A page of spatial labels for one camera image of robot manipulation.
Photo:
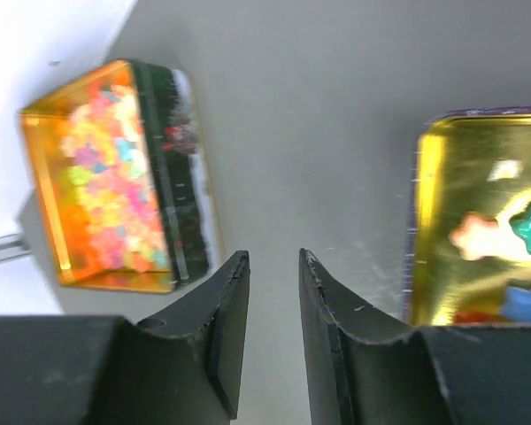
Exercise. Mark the gold tin translucent star candies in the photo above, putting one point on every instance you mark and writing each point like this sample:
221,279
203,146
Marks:
121,179

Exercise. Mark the speckled tin pastel star candies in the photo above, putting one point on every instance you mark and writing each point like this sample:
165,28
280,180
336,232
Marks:
468,253

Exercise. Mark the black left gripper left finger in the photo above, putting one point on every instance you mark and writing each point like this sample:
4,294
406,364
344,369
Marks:
181,365

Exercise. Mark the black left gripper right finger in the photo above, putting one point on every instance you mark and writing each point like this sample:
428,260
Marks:
364,366

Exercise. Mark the aluminium frame post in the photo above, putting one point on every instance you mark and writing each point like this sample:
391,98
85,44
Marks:
13,247

